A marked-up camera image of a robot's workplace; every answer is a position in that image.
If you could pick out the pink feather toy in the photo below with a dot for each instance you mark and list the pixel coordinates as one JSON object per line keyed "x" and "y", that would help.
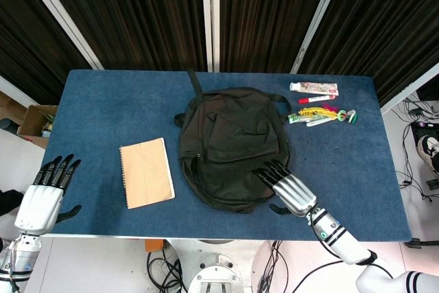
{"x": 328, "y": 105}

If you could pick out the red marker pen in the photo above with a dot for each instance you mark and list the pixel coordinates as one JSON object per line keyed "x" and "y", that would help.
{"x": 315, "y": 99}

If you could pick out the brown spiral notebook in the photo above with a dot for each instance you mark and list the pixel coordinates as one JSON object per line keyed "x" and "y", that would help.
{"x": 146, "y": 173}

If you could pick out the orange floor object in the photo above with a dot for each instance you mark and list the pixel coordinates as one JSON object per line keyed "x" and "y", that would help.
{"x": 153, "y": 245}

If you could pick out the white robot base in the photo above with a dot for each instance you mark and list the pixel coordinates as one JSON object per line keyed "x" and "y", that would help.
{"x": 214, "y": 272}

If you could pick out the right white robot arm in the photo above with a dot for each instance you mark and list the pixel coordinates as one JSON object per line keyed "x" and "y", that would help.
{"x": 346, "y": 245}

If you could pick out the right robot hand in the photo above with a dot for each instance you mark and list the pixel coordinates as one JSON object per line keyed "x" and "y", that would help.
{"x": 293, "y": 191}

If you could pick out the cardboard box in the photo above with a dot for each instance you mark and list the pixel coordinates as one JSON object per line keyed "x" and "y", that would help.
{"x": 36, "y": 125}

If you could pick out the green toothpaste tube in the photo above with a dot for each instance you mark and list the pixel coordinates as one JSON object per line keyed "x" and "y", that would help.
{"x": 297, "y": 118}

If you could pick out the black white sneaker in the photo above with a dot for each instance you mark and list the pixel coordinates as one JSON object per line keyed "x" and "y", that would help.
{"x": 429, "y": 150}

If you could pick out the blue table mat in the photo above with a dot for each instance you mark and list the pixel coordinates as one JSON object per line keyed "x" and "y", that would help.
{"x": 120, "y": 107}

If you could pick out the black fabric backpack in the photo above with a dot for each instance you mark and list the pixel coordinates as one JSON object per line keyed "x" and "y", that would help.
{"x": 233, "y": 145}

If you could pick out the white toothpaste tube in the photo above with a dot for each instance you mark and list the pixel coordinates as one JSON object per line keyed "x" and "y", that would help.
{"x": 313, "y": 87}

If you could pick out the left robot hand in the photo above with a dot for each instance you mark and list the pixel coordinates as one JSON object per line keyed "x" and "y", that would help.
{"x": 38, "y": 205}

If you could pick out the white pen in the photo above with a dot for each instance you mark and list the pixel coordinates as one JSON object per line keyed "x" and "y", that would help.
{"x": 319, "y": 122}

